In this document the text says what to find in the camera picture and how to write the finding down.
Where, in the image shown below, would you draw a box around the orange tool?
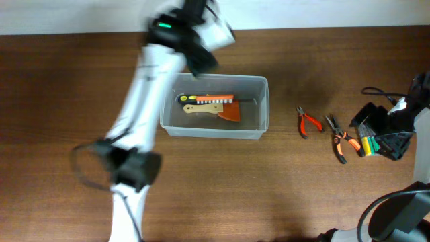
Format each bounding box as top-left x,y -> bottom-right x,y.
196,95 -> 234,104

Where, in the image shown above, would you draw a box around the orange black needle-nose pliers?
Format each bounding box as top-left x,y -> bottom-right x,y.
325,114 -> 366,164

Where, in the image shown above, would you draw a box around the wooden handle orange scraper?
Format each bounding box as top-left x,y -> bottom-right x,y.
183,102 -> 241,122

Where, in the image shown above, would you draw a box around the yellow black handle file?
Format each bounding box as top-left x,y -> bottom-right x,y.
175,93 -> 258,106

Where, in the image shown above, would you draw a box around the small red cutting pliers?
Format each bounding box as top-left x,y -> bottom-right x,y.
296,106 -> 325,140

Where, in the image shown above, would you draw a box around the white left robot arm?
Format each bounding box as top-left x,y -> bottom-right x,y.
94,0 -> 235,241

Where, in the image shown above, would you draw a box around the clear plastic storage box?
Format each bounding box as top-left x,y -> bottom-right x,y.
160,73 -> 269,140

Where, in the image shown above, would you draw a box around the clear bag coloured tubes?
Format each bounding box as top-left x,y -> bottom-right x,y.
357,124 -> 380,157

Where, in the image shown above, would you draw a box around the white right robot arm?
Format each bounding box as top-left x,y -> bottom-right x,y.
317,72 -> 429,242

